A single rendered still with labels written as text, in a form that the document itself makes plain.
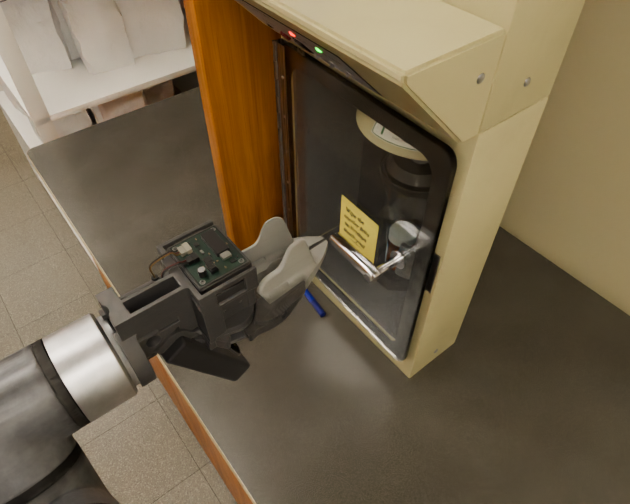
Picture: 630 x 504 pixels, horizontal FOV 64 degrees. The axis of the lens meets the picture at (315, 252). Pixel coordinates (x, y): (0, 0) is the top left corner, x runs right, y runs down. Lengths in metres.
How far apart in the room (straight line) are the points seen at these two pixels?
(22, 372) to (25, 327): 1.91
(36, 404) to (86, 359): 0.04
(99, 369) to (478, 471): 0.58
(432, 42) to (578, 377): 0.66
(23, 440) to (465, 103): 0.42
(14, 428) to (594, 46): 0.87
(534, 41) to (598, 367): 0.61
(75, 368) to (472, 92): 0.37
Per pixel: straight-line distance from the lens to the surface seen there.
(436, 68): 0.40
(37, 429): 0.42
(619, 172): 0.98
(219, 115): 0.77
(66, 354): 0.41
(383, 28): 0.44
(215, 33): 0.72
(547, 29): 0.51
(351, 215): 0.70
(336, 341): 0.88
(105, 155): 1.33
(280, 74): 0.72
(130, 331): 0.40
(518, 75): 0.51
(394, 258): 0.65
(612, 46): 0.92
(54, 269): 2.48
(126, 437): 1.93
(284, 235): 0.48
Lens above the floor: 1.69
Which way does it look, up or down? 48 degrees down
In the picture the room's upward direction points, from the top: straight up
